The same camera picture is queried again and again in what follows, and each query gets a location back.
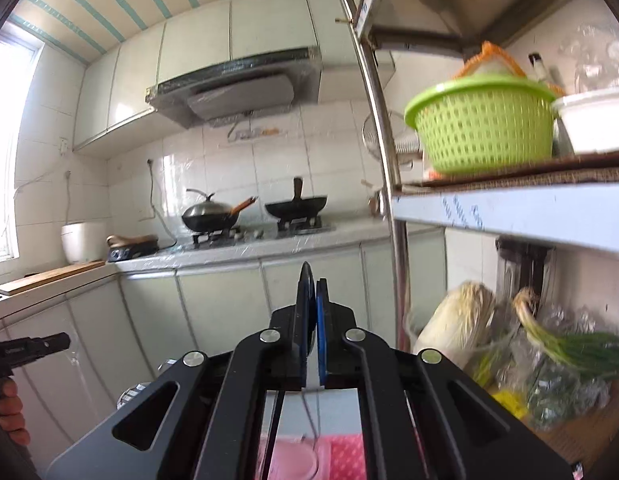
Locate metal shelf rack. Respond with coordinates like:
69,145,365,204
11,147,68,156
325,0,619,461

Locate black wok with lid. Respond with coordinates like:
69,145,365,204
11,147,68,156
181,188,259,233

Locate yellow packet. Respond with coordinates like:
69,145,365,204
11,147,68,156
494,390,527,421

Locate wire strainer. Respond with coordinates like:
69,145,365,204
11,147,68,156
362,110,423,163

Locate white upper cabinets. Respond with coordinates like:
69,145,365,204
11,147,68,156
72,0,320,153

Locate bottle with black cap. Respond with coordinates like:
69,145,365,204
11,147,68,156
527,52,555,83

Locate white plastic container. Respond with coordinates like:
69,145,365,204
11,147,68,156
552,87,619,156

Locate clear plastic bag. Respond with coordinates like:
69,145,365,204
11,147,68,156
559,25,619,93

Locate pink plastic cup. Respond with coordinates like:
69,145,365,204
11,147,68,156
257,435,320,480

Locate plastic bag of greens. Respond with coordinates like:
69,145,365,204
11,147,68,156
469,305,615,431

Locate window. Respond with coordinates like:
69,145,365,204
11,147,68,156
0,25,45,266

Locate black frying pan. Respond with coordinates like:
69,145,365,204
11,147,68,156
264,176,328,223

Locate white rice cooker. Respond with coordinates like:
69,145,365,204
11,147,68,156
61,221,108,265

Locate grey range hood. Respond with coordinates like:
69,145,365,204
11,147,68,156
144,46,324,131

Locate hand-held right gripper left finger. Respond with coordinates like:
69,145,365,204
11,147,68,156
44,305,311,480

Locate gas stove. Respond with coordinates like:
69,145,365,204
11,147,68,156
177,220,336,251

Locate green onions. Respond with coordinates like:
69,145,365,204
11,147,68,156
512,287,619,381

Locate napa cabbage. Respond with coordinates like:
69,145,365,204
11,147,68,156
412,281,497,366

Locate black power cord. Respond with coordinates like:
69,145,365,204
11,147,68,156
147,159,178,251

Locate cardboard sheet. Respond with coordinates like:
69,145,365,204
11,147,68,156
519,380,619,471

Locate pink polka dot tablecloth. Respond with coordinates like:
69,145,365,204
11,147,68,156
314,432,365,480

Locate green plastic basket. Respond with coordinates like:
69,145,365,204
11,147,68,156
404,75,559,176

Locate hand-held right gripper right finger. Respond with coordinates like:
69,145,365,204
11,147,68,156
315,279,575,480

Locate person's left hand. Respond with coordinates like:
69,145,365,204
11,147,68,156
0,379,30,445

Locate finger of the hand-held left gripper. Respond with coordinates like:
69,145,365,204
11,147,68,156
0,332,71,367

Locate wooden cutting board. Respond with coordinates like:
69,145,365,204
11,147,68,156
0,260,106,296

